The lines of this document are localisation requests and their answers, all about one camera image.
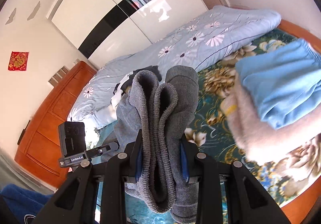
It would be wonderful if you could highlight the grey sweatshirt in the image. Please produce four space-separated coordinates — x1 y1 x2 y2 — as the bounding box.
106 65 199 223

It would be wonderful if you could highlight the blue sleeved left forearm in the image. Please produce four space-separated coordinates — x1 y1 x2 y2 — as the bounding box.
1 184 53 223

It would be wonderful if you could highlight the orange wooden headboard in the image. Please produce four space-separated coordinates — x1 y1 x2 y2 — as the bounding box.
15 60 320 223

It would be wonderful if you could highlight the teal floral blanket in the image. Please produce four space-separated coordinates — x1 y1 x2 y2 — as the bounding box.
94 28 321 224

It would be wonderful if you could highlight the pink fluffy folded garment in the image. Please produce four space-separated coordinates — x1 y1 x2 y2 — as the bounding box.
220 77 320 165

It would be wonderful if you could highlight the black and white garment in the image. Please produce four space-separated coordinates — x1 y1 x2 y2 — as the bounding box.
111 66 162 110

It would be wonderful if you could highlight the light blue folded garment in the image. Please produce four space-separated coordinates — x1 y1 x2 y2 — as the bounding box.
235 38 320 129

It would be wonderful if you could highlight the white glossy wardrobe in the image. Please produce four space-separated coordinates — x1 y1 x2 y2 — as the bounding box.
49 0 207 68

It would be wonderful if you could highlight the light blue floral quilt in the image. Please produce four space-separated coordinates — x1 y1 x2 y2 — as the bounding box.
67 6 282 148

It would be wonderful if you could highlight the red wall decoration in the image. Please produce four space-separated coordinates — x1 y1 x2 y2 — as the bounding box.
8 51 29 71

